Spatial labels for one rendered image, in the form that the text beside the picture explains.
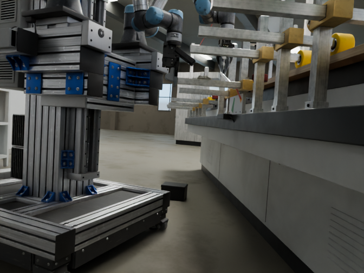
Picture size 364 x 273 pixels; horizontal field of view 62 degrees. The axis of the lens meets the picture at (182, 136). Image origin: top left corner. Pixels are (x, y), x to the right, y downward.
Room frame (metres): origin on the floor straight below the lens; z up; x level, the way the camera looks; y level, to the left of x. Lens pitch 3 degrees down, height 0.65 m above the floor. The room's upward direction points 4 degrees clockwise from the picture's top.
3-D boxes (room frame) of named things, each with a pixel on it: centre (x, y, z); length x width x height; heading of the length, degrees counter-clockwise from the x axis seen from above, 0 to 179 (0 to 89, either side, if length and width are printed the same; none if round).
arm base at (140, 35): (1.72, 0.30, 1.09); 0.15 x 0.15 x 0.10
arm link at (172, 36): (1.51, 0.07, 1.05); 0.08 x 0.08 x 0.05
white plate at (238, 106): (1.61, -0.27, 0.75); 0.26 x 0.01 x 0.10; 5
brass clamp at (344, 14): (0.82, -0.36, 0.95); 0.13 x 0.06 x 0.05; 5
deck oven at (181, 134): (9.10, -0.61, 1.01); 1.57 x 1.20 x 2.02; 157
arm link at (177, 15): (1.51, 0.07, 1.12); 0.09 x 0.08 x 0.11; 134
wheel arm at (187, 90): (1.79, -0.18, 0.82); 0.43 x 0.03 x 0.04; 95
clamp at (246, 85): (1.56, -0.30, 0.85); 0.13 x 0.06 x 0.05; 5
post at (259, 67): (1.34, -0.32, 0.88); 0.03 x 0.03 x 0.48; 5
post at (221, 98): (2.10, -0.25, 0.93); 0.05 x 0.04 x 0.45; 5
